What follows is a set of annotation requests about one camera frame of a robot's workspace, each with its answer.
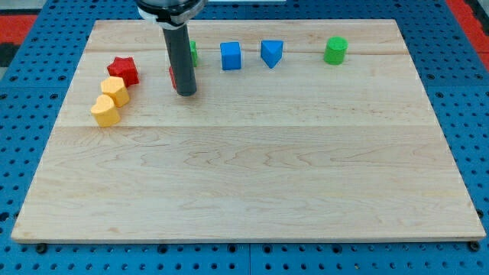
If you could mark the black robot arm end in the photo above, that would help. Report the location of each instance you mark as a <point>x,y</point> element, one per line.
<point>170,14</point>

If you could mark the yellow hexagon block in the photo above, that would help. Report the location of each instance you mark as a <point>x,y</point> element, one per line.
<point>115,88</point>

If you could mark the yellow heart block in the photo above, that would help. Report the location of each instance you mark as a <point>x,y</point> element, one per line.
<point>105,112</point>

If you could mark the wooden board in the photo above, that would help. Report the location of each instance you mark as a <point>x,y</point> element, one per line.
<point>306,152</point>

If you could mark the blue cube block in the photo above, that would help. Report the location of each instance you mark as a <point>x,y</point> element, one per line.
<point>231,55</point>

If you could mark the blue triangle block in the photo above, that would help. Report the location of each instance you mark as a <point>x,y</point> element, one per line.
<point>271,52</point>

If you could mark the red block behind rod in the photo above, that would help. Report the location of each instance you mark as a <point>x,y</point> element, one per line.
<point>172,77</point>

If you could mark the green block behind rod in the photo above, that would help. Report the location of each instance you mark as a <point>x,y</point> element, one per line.
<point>194,52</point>

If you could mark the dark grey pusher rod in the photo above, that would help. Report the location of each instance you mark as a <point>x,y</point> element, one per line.
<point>178,48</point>

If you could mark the green cylinder block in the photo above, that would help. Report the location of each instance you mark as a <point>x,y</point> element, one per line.
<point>335,50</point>

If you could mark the red star block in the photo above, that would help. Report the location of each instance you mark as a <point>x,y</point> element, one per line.
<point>125,68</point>

